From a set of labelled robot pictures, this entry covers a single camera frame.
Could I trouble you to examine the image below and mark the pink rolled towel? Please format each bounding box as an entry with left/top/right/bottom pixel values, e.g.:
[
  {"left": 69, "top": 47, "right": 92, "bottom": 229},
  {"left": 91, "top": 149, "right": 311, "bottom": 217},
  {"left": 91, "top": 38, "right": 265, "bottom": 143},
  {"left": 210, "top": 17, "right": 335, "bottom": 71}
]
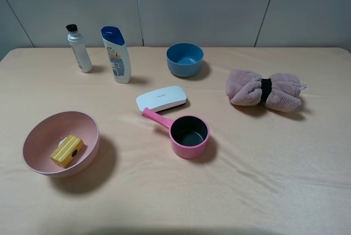
[{"left": 226, "top": 69, "right": 307, "bottom": 113}]

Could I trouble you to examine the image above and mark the blue bowl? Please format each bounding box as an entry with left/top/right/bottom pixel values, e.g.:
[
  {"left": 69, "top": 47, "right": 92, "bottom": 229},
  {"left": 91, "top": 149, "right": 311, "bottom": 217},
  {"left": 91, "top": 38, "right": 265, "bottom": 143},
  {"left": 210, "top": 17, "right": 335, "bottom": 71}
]
[{"left": 166, "top": 43, "right": 204, "bottom": 77}]

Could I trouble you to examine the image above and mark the white rectangular case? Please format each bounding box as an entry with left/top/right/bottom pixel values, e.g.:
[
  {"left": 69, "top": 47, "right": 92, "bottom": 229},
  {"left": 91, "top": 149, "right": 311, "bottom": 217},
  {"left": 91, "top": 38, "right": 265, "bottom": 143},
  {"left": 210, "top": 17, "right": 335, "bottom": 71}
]
[{"left": 136, "top": 86, "right": 187, "bottom": 113}]

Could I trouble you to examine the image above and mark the white blue shampoo bottle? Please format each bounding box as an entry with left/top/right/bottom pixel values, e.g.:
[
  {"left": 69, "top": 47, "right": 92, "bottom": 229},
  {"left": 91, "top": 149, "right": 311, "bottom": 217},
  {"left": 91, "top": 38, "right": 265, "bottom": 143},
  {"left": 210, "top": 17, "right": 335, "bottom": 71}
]
[{"left": 101, "top": 26, "right": 131, "bottom": 83}]

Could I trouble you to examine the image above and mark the peach tablecloth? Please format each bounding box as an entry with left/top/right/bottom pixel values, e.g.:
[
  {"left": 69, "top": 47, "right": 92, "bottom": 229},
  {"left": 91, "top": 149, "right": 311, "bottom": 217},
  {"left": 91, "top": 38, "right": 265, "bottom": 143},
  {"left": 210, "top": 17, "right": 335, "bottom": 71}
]
[{"left": 1, "top": 47, "right": 350, "bottom": 234}]

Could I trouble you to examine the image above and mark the pink saucepan black inside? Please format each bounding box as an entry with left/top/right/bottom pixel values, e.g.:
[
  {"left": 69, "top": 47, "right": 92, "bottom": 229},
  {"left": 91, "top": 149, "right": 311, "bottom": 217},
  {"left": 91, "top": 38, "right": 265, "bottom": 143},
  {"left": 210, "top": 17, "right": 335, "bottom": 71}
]
[{"left": 142, "top": 108, "right": 210, "bottom": 159}]

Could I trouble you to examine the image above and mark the large pink bowl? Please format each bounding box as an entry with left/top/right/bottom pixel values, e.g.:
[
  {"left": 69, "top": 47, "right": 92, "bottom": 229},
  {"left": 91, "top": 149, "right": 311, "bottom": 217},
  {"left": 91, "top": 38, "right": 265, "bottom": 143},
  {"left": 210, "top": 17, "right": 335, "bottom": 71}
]
[{"left": 22, "top": 111, "right": 100, "bottom": 177}]

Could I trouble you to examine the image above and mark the white bottle with brush cap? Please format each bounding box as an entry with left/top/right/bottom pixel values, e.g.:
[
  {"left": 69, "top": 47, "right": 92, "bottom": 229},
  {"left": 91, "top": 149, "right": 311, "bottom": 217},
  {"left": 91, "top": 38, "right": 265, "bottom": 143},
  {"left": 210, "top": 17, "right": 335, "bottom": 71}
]
[{"left": 66, "top": 24, "right": 93, "bottom": 73}]

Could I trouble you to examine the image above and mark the yellow toy cake slice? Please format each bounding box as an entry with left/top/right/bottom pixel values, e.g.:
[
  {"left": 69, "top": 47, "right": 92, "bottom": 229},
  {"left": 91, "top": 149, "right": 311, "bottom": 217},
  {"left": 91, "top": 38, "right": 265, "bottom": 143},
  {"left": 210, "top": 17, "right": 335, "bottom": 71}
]
[{"left": 50, "top": 135, "right": 84, "bottom": 168}]

